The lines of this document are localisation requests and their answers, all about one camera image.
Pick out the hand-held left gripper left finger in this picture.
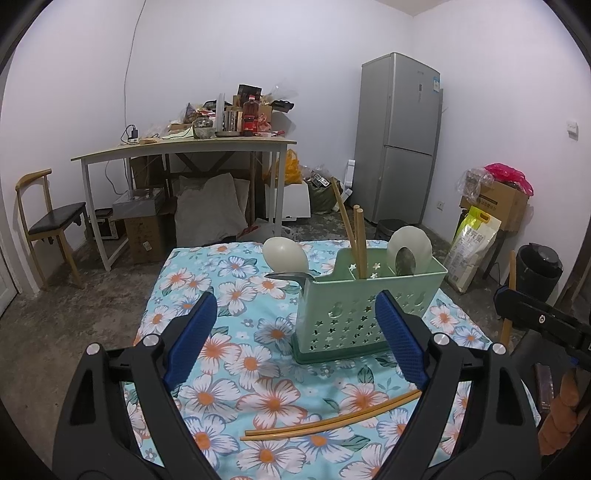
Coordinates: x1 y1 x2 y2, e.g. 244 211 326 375
52 292 220 480

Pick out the person's right hand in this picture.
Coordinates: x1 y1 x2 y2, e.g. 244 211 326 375
538 369 580 455

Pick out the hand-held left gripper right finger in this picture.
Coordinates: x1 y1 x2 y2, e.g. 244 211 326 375
374 290 541 480

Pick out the white-legged desk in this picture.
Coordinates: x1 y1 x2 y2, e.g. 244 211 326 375
71 137 298 272

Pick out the brown cardboard box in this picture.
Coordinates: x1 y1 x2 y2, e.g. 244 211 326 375
124 215 167 264

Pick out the metal canister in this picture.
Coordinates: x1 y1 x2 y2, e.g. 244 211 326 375
215 106 243 138

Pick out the black trash can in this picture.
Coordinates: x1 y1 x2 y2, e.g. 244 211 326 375
516 243 564 303

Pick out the white scalloped rice paddle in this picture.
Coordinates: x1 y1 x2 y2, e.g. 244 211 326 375
387 226 434 274

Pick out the grey storage box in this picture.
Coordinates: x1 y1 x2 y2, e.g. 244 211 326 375
112 187 164 220

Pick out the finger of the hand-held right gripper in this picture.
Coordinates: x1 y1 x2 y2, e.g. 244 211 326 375
494 284 591 365

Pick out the cola bottle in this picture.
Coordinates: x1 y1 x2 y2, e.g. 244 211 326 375
243 95 258 137

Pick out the grey refrigerator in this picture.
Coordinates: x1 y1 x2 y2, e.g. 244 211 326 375
353 52 443 227

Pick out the wooden chair black seat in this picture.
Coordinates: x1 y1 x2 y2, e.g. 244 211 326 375
15 168 88 289

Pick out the white cabinet box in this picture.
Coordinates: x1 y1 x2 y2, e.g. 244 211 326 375
265 182 311 222

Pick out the grey cushion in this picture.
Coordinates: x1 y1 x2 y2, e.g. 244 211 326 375
177 173 250 247

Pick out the olive green bag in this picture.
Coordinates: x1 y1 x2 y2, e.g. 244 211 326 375
307 168 345 215

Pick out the clear plastic bag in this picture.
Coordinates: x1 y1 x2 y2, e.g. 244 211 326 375
457 168 492 195

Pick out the large cardboard box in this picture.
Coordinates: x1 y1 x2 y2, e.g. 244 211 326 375
459 180 529 232

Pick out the white door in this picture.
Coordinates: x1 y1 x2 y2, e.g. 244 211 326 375
0 258 21 319

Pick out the yellow plastic bag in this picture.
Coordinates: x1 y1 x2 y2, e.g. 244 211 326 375
265 148 303 185

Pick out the pink plastic bag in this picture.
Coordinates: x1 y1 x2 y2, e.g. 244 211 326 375
484 163 533 195

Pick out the wall cable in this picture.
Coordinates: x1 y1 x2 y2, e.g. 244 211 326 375
122 0 148 139

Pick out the green utensil holder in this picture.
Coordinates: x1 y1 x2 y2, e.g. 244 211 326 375
291 247 448 365

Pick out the floral blue blanket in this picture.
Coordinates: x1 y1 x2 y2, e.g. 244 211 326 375
122 239 539 480

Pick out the white and yellow rice bag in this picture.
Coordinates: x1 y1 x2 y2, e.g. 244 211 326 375
445 205 502 294

